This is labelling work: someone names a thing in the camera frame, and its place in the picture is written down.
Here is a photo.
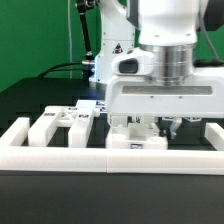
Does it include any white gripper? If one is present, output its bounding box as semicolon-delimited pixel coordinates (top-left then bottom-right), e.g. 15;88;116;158
105;73;224;139

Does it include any white chair seat part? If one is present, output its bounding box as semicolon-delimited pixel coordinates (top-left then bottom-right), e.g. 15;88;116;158
106;123;168;150

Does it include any small tagged nut cube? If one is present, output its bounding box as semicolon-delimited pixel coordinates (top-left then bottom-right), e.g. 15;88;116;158
184;117;202;122
162;117;174;121

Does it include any white tag sheet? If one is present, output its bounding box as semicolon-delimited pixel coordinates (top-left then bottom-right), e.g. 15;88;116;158
76;100;106;113

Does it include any white U-shaped fence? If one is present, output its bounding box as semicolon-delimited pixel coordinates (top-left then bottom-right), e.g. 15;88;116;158
0;118;224;175

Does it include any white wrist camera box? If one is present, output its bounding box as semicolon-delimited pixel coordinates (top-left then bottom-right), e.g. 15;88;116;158
112;48;154;76

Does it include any white chair back frame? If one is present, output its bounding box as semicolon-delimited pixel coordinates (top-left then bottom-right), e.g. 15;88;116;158
28;106;100;148

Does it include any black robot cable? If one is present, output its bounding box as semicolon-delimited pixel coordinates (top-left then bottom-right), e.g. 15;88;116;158
36;0;98;80

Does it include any thin white cable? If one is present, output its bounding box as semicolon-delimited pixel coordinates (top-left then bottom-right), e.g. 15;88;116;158
67;0;74;80

